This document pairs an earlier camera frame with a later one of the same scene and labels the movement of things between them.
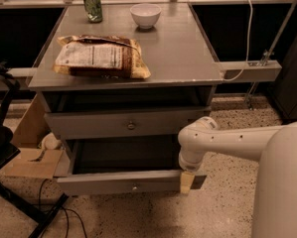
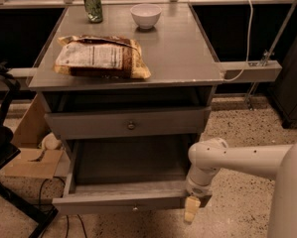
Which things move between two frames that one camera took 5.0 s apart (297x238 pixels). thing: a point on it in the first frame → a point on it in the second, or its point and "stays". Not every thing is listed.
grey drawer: x=124 y=167 → x=118 y=198
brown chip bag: x=99 y=57 stays
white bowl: x=145 y=14 stays
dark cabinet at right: x=291 y=88 stays
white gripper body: x=189 y=164 → x=196 y=189
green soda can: x=92 y=5 stays
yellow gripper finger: x=186 y=181 → x=191 y=206
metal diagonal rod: x=268 y=54 stays
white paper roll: x=51 y=142 stays
